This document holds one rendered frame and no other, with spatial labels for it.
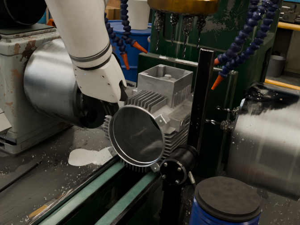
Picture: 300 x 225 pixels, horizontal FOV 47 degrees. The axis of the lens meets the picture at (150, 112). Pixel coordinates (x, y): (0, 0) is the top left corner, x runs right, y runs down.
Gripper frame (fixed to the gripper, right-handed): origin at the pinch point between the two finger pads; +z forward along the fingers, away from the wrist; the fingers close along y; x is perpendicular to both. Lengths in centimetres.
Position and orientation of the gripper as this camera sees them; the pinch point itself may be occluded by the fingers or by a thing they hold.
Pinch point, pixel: (111, 106)
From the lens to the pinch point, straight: 80.6
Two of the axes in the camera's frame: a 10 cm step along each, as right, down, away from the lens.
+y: 8.8, 2.6, -4.0
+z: 1.6, 6.3, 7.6
